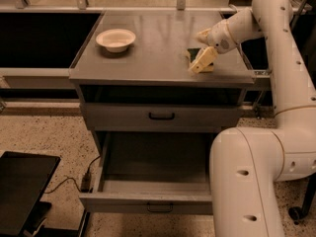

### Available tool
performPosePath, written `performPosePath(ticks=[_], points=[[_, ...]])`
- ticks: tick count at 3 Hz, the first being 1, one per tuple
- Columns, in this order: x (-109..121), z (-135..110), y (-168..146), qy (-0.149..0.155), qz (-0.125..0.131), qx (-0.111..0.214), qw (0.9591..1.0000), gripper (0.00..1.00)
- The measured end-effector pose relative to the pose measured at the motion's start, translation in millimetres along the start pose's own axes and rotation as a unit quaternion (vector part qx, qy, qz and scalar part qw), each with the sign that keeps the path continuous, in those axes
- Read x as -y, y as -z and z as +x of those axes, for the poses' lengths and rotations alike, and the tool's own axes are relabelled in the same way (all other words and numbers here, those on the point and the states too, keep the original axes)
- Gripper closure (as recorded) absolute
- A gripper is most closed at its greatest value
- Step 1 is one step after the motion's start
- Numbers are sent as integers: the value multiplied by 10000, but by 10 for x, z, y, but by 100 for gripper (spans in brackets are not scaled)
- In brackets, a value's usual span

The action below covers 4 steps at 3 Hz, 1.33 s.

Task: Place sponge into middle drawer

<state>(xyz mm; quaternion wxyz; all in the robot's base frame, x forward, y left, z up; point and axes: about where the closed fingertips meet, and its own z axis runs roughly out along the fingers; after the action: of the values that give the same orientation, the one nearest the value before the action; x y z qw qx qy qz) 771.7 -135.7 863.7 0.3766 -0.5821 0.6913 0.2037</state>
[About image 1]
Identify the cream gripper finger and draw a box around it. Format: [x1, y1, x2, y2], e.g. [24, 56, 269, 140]
[190, 46, 218, 73]

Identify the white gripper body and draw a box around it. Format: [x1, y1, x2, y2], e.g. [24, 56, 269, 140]
[196, 20, 238, 54]

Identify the green and yellow sponge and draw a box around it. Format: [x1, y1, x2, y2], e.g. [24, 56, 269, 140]
[186, 46, 217, 74]

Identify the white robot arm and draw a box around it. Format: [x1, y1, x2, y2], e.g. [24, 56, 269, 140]
[190, 0, 316, 237]

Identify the grey drawer cabinet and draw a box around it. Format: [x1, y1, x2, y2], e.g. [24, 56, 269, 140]
[70, 10, 254, 146]

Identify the closed upper drawer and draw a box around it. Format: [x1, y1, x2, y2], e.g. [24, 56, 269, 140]
[81, 103, 242, 132]

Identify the open lower drawer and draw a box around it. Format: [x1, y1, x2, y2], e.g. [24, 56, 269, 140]
[80, 132, 215, 215]

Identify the white bowl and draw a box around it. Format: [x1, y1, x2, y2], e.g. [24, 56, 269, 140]
[96, 29, 136, 53]

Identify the black office chair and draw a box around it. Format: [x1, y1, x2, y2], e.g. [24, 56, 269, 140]
[288, 173, 316, 221]

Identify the black monitor panel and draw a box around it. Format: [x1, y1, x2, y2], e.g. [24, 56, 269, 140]
[0, 151, 60, 237]

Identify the white cable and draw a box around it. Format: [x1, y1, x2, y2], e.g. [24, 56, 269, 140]
[228, 3, 245, 57]

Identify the black upper drawer handle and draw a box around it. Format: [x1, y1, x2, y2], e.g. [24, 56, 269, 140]
[148, 113, 176, 120]

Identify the black drawer handle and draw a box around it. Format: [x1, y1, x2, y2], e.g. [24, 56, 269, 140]
[148, 113, 176, 120]
[146, 202, 173, 213]

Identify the black lower drawer handle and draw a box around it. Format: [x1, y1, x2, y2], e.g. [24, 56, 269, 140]
[146, 202, 173, 213]

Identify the black power cable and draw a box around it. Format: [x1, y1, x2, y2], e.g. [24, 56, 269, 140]
[43, 155, 102, 195]

